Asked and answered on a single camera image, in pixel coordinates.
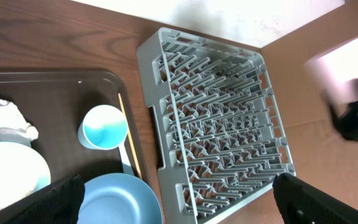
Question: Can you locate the grey dishwasher rack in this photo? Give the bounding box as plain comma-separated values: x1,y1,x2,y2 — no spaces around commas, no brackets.
137,28,295,223

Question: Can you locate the large blue plate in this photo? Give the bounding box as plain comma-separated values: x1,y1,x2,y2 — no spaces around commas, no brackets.
78,173,163,224

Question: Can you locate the wooden chopstick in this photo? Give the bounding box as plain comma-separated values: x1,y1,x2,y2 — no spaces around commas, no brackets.
118,93,142,179

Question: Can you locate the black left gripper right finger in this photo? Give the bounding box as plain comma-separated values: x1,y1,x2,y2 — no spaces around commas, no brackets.
272,173,358,224

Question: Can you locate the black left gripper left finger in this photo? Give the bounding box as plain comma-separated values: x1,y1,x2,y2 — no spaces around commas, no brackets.
7,175,85,224

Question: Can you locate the dark brown serving tray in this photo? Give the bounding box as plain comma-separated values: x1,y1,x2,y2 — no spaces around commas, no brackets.
0,68,151,224

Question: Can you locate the light blue rice bowl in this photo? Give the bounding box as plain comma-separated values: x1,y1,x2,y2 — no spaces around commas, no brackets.
0,142,51,210

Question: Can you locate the light blue plastic cup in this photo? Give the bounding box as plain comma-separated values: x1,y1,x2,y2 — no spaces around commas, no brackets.
78,105,129,150

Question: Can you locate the crumpled white tissue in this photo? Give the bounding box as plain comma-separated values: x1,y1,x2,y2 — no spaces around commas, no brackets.
0,99,39,147

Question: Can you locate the light blue plastic knife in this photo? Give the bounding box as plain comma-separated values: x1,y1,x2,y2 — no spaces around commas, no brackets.
119,144,134,175

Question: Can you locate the pink plastic cup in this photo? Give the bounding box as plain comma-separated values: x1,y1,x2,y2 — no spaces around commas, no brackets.
305,36,358,114

